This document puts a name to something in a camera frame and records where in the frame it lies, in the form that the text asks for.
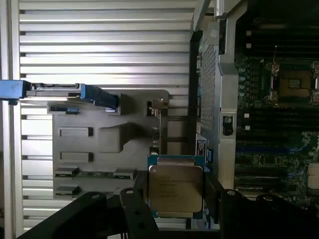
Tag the green motherboard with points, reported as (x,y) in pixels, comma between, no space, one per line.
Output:
(274,149)

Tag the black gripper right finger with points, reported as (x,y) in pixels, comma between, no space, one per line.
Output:
(234,214)

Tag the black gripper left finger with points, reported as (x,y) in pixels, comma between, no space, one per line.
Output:
(139,219)

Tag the CPU socket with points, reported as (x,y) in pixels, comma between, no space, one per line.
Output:
(294,83)

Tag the blue expansion slot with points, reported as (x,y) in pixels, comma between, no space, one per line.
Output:
(264,150)

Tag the black expansion slot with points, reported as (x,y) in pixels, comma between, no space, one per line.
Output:
(259,179)

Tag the black case lock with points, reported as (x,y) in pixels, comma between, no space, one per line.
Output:
(228,124)

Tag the black RAM slot bank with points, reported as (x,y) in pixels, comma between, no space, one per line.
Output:
(281,37)
(274,124)

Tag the grey parts rack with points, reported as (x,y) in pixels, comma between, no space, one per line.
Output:
(112,139)

